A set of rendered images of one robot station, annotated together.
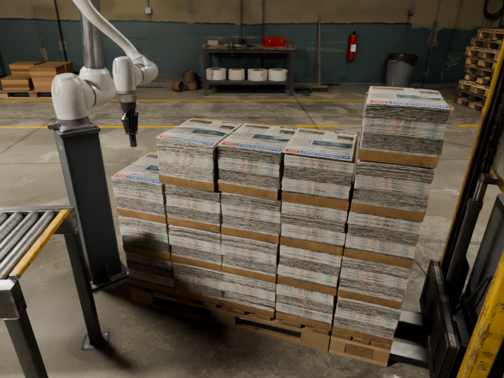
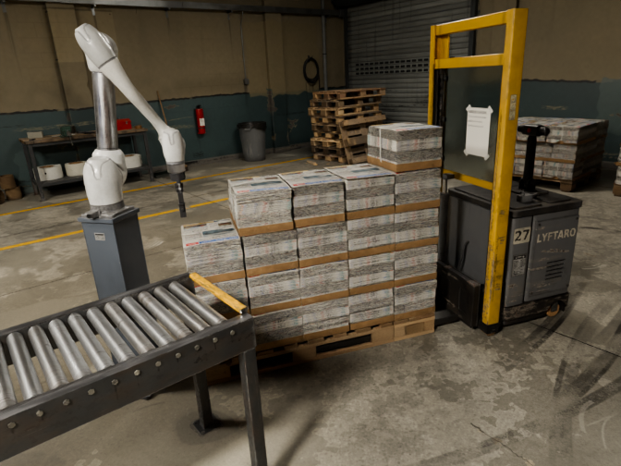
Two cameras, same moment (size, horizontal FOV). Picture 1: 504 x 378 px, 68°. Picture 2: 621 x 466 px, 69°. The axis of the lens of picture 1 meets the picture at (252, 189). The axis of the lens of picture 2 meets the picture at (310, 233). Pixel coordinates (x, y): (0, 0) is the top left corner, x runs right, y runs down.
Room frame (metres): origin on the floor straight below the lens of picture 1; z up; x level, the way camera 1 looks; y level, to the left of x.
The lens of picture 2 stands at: (-0.39, 1.36, 1.59)
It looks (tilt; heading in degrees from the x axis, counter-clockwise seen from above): 19 degrees down; 326
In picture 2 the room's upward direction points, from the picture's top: 3 degrees counter-clockwise
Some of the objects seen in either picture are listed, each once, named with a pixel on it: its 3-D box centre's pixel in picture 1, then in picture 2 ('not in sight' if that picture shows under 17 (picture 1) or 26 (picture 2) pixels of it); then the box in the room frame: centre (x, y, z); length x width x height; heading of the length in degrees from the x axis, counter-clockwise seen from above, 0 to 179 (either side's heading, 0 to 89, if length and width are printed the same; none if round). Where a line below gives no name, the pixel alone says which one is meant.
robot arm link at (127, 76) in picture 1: (126, 73); (173, 144); (1.90, 0.62, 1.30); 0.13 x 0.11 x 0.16; 159
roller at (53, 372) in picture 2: not in sight; (47, 359); (1.14, 1.37, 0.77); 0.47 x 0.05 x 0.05; 4
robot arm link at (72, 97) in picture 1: (70, 95); (103, 178); (1.99, 0.96, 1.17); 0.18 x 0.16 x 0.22; 159
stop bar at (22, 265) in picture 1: (43, 239); (216, 290); (1.17, 0.77, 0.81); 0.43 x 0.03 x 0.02; 4
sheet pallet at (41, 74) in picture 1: (40, 79); not in sight; (7.36, 4.09, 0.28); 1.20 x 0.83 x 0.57; 94
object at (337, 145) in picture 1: (322, 142); (357, 170); (1.59, -0.31, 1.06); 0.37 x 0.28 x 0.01; 164
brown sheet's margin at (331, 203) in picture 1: (319, 183); (357, 204); (1.60, -0.32, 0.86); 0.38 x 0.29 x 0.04; 164
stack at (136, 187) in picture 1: (233, 245); (291, 286); (1.72, 0.10, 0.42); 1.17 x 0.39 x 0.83; 73
